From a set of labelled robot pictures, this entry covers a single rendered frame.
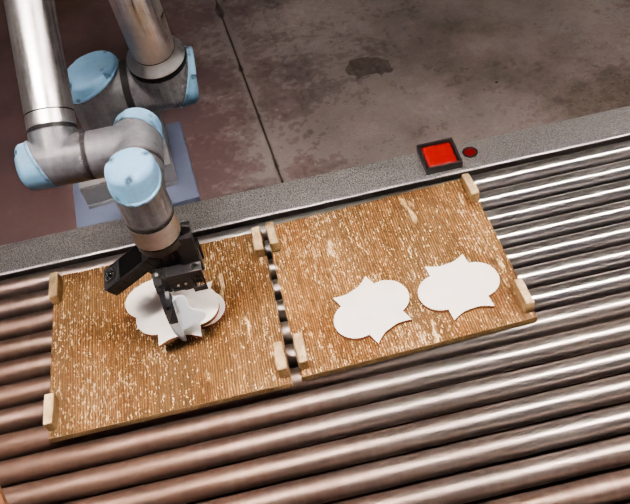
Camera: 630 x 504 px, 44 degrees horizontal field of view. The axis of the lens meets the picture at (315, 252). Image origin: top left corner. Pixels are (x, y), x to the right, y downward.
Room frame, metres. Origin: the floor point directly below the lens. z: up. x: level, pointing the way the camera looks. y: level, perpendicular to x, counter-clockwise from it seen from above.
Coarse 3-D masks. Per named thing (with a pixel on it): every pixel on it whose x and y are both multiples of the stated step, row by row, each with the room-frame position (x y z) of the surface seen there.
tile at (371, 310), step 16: (368, 288) 0.84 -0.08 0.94; (384, 288) 0.83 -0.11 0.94; (400, 288) 0.83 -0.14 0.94; (352, 304) 0.81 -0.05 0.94; (368, 304) 0.80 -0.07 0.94; (384, 304) 0.80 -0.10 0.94; (400, 304) 0.79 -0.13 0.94; (336, 320) 0.78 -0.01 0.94; (352, 320) 0.78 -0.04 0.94; (368, 320) 0.77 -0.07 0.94; (384, 320) 0.76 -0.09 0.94; (400, 320) 0.76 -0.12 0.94; (352, 336) 0.75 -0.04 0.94; (368, 336) 0.74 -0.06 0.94
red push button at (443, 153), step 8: (440, 144) 1.18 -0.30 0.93; (448, 144) 1.18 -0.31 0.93; (424, 152) 1.17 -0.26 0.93; (432, 152) 1.16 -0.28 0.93; (440, 152) 1.16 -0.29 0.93; (448, 152) 1.15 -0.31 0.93; (432, 160) 1.14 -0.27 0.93; (440, 160) 1.13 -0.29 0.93; (448, 160) 1.13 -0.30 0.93; (456, 160) 1.13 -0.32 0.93
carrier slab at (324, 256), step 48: (432, 192) 1.05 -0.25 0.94; (288, 240) 0.99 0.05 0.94; (336, 240) 0.97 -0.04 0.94; (384, 240) 0.95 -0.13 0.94; (432, 240) 0.93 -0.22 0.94; (480, 240) 0.90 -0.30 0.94; (288, 288) 0.88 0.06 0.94; (336, 288) 0.86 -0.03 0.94; (336, 336) 0.76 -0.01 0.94; (384, 336) 0.74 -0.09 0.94; (432, 336) 0.72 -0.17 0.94
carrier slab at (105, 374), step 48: (240, 240) 1.02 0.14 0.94; (96, 288) 0.97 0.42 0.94; (240, 288) 0.90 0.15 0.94; (96, 336) 0.85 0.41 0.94; (144, 336) 0.83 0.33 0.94; (240, 336) 0.80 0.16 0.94; (96, 384) 0.75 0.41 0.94; (144, 384) 0.74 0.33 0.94; (192, 384) 0.72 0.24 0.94; (240, 384) 0.70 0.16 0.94; (288, 384) 0.68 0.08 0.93; (48, 432) 0.68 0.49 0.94; (96, 432) 0.67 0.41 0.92
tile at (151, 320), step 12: (156, 300) 0.88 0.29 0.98; (192, 300) 0.86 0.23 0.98; (204, 300) 0.86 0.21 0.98; (216, 300) 0.85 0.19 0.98; (144, 312) 0.85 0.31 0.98; (156, 312) 0.85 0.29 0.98; (216, 312) 0.83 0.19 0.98; (144, 324) 0.83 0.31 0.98; (156, 324) 0.82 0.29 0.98; (168, 324) 0.82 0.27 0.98; (204, 324) 0.81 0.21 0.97; (156, 336) 0.80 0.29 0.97; (168, 336) 0.79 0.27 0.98; (192, 336) 0.79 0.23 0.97
